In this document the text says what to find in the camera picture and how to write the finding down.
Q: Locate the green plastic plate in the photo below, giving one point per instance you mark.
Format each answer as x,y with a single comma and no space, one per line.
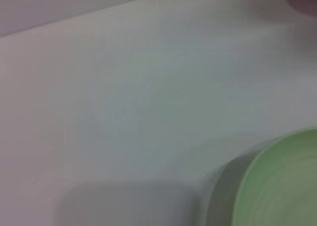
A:
284,181

